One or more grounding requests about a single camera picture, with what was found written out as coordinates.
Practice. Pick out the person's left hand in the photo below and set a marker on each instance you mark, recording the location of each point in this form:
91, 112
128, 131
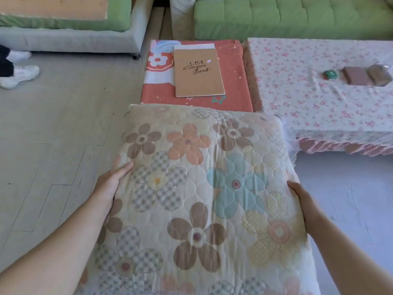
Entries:
109, 187

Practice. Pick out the small wooden box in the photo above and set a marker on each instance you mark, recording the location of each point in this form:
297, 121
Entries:
380, 75

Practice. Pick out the orange cartoon tablecloth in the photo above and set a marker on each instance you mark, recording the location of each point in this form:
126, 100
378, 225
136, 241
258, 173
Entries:
236, 82

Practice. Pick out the green cushioned white sofa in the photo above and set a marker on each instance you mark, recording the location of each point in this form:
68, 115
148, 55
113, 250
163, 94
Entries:
276, 18

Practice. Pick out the small brown notebook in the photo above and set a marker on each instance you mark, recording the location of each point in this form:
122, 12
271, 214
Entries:
356, 76

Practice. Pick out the frilled pastel flower cushion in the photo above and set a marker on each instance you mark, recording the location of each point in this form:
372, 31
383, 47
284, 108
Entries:
199, 196

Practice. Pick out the green seated side sofa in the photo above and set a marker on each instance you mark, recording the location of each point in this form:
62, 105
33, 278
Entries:
76, 36

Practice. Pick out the person's right forearm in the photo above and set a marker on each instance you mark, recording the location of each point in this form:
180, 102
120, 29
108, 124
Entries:
350, 264

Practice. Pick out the brown spiral sketchbook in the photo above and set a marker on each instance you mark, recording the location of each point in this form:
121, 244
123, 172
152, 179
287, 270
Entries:
198, 79

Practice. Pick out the light wooden board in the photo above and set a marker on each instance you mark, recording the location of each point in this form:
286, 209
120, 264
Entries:
52, 6

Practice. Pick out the floral pink-frilled tablecloth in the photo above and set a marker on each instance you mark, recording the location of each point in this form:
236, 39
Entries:
322, 113

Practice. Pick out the person's left forearm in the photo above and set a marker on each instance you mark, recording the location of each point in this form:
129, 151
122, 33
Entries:
52, 258

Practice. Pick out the person's right hand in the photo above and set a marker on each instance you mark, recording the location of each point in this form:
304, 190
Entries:
307, 207

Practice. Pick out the green striped tin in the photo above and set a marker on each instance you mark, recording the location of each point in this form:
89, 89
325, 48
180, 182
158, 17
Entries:
330, 74

